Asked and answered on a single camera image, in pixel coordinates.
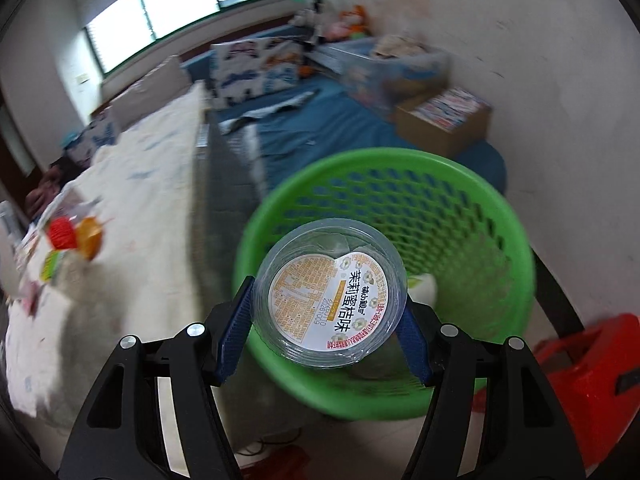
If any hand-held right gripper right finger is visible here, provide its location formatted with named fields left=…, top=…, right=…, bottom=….
left=396, top=295, right=587, bottom=480

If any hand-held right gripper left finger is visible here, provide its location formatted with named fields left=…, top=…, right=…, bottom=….
left=59, top=275, right=258, bottom=480

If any white packet with green leaf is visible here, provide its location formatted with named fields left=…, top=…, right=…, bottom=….
left=407, top=272, right=441, bottom=311

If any orange label clear plastic cup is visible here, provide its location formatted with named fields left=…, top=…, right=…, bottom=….
left=252, top=217, right=408, bottom=368

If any green plastic basket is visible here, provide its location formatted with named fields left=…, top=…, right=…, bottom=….
left=232, top=147, right=538, bottom=421

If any orange round object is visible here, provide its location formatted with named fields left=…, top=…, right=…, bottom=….
left=75, top=216, right=106, bottom=261

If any red mesh net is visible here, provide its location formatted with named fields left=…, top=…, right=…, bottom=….
left=47, top=217, right=78, bottom=251

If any white quilted blanket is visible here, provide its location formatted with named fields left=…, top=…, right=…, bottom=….
left=0, top=82, right=281, bottom=433

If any red plastic stool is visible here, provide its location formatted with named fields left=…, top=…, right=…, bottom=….
left=472, top=312, right=640, bottom=480

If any blue mat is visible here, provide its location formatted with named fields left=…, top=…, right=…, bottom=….
left=220, top=72, right=508, bottom=201

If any cardboard box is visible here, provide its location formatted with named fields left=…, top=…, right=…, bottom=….
left=392, top=87, right=493, bottom=158

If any patterned blue cloth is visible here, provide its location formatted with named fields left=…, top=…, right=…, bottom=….
left=220, top=89, right=321, bottom=133

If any pile of clothes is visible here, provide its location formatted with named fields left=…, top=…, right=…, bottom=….
left=25, top=157, right=71, bottom=216

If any small butterfly print cushion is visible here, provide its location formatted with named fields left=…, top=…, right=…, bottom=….
left=65, top=115, right=121, bottom=166

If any grey cushion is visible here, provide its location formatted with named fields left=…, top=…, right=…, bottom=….
left=102, top=55, right=193, bottom=126

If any large butterfly print cushion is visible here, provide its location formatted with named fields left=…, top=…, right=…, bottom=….
left=210, top=35, right=306, bottom=108

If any clear plastic storage bin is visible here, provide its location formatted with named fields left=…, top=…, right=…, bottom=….
left=320, top=35, right=451, bottom=116

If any spotted white cloth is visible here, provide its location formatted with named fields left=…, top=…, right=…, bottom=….
left=372, top=35, right=426, bottom=58

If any orange fox plush toy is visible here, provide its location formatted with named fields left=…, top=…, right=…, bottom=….
left=337, top=5, right=371, bottom=38

